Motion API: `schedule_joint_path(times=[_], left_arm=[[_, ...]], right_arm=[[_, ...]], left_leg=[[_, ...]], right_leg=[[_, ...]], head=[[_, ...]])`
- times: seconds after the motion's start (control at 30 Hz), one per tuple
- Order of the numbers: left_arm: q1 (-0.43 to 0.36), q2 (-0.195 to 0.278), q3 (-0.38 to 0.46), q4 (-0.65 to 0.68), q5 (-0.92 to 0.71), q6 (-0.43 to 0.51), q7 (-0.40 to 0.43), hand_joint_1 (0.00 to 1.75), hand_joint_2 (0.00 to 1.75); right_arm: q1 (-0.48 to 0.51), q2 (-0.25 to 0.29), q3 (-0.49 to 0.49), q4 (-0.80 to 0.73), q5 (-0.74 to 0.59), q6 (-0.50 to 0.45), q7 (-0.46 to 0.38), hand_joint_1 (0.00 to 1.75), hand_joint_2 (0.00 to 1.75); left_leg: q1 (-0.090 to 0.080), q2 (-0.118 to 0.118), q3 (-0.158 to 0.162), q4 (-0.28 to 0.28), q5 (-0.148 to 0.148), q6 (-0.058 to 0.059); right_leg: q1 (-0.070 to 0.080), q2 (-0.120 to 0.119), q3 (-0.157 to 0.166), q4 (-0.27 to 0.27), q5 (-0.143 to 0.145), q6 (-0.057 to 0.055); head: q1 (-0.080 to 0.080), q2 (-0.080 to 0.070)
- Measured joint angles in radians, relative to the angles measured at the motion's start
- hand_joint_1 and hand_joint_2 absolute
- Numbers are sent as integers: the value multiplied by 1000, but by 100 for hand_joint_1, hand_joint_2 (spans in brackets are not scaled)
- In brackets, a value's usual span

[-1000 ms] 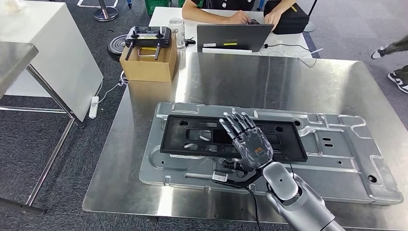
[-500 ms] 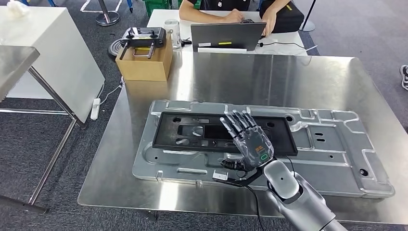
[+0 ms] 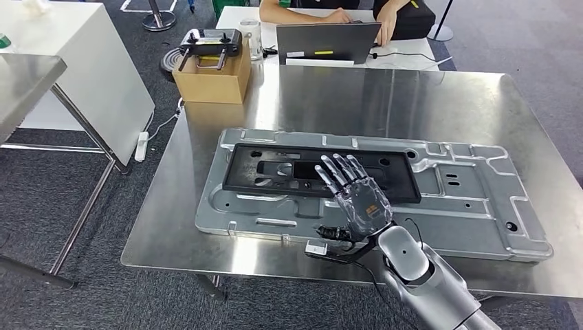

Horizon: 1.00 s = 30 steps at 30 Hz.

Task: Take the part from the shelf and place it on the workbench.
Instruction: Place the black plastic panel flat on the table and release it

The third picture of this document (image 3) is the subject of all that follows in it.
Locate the white cube cabinet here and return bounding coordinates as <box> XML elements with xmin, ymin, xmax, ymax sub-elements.
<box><xmin>0</xmin><ymin>0</ymin><xmax>156</xmax><ymax>168</ymax></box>

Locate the green crate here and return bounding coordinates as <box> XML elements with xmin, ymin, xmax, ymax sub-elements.
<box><xmin>211</xmin><ymin>0</ymin><xmax>252</xmax><ymax>20</ymax></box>

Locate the ribbed round stanchion base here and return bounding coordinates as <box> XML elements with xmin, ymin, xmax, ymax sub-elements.
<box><xmin>159</xmin><ymin>47</ymin><xmax>184</xmax><ymax>84</ymax></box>

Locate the black remote controller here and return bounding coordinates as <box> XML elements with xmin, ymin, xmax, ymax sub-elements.
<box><xmin>177</xmin><ymin>27</ymin><xmax>243</xmax><ymax>72</ymax></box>

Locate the grey laptop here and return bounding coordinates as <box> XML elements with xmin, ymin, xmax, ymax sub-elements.
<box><xmin>275</xmin><ymin>21</ymin><xmax>382</xmax><ymax>66</ymax></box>

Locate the black desk cable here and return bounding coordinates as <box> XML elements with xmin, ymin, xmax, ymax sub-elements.
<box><xmin>368</xmin><ymin>49</ymin><xmax>441</xmax><ymax>63</ymax></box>

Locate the stainless steel workbench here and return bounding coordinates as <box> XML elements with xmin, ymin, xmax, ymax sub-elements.
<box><xmin>120</xmin><ymin>63</ymin><xmax>583</xmax><ymax>305</ymax></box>

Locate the white desk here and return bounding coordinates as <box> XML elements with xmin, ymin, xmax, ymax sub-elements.
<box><xmin>214</xmin><ymin>5</ymin><xmax>441</xmax><ymax>72</ymax></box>

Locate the stainless steel table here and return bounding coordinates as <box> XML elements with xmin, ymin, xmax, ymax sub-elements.
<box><xmin>0</xmin><ymin>53</ymin><xmax>131</xmax><ymax>291</ymax></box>

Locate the white flat board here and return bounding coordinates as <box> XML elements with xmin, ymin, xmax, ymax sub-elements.
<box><xmin>285</xmin><ymin>58</ymin><xmax>357</xmax><ymax>69</ymax></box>

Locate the person's left hand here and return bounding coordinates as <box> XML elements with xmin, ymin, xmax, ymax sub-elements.
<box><xmin>375</xmin><ymin>3</ymin><xmax>398</xmax><ymax>47</ymax></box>

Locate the black camera bracket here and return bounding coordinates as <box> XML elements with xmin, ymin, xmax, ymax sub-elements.
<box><xmin>305</xmin><ymin>234</ymin><xmax>381</xmax><ymax>266</ymax></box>

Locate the chrome stanchion post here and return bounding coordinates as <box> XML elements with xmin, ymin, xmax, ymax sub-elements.
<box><xmin>427</xmin><ymin>0</ymin><xmax>455</xmax><ymax>43</ymax></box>
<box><xmin>141</xmin><ymin>0</ymin><xmax>177</xmax><ymax>32</ymax></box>

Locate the black plastic mounting plate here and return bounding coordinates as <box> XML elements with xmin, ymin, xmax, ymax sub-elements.
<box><xmin>221</xmin><ymin>142</ymin><xmax>423</xmax><ymax>205</ymax></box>

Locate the white power strip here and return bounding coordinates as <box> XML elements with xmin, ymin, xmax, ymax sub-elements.
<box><xmin>133</xmin><ymin>131</ymin><xmax>151</xmax><ymax>164</ymax></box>

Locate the stamped silver metal panel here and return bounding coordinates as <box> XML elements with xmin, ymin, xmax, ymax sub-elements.
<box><xmin>194</xmin><ymin>126</ymin><xmax>556</xmax><ymax>264</ymax></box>

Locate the brown cardboard box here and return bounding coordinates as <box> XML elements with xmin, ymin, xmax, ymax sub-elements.
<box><xmin>171</xmin><ymin>36</ymin><xmax>253</xmax><ymax>105</ymax></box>

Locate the person's right hand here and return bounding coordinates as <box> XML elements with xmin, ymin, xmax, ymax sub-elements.
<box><xmin>324</xmin><ymin>8</ymin><xmax>354</xmax><ymax>25</ymax></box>

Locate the clear glass jar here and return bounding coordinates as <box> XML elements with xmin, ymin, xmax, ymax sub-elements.
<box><xmin>237</xmin><ymin>19</ymin><xmax>265</xmax><ymax>63</ymax></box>

